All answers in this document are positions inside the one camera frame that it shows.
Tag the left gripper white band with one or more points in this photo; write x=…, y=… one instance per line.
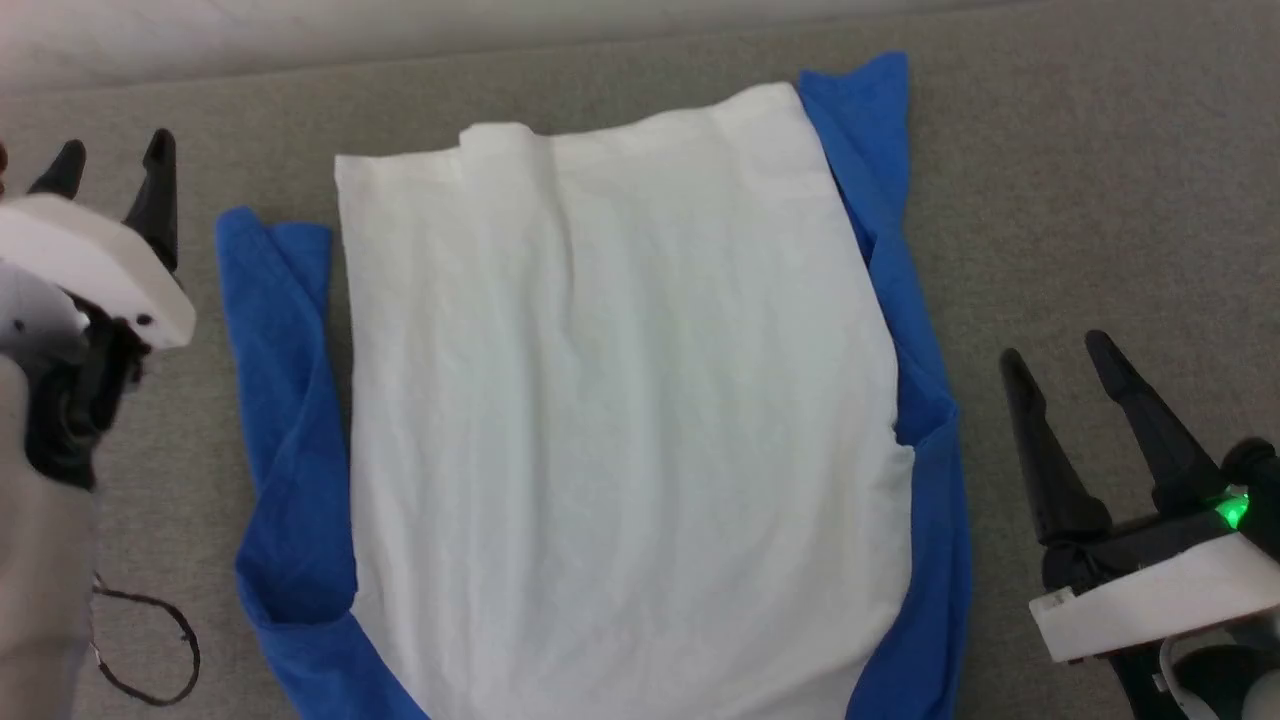
x=80, y=265

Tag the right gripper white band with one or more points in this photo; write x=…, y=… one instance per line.
x=1160, y=590

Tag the white and blue t-shirt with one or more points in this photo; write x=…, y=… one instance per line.
x=620, y=400

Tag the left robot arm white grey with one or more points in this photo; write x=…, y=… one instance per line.
x=45, y=520

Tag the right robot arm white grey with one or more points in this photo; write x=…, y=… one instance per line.
x=1215, y=680

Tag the grey fabric sofa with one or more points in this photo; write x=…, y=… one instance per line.
x=1080, y=200

